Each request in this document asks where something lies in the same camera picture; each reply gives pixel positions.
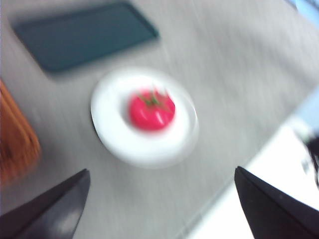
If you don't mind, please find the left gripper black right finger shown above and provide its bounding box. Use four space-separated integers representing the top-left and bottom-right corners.
235 166 319 239

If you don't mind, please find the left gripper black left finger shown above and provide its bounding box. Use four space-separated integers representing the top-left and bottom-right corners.
0 168 91 239

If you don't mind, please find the red tomato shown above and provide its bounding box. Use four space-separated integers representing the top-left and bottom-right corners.
128 87 176 131

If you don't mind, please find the brown wicker basket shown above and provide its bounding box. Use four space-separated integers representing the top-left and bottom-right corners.
0 79 42 185

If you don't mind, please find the pale grey round plate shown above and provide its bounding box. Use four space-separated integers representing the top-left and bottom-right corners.
90 68 199 169

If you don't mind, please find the black rectangular tray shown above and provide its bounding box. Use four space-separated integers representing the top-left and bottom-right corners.
11 1 160 74

